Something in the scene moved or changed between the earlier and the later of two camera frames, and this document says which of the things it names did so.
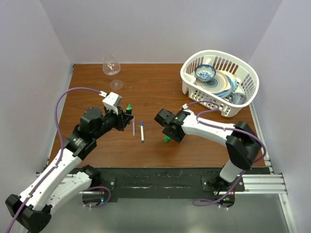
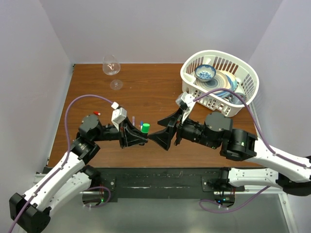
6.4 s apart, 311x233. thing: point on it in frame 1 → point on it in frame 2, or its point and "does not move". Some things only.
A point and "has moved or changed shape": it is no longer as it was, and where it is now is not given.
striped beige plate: x=220 y=83 does not move
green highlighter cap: x=166 y=139 has moved or changed shape
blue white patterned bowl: x=204 y=73 does not move
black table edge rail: x=165 y=182 does not move
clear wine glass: x=111 y=66 does not move
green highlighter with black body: x=129 y=109 → x=144 y=135
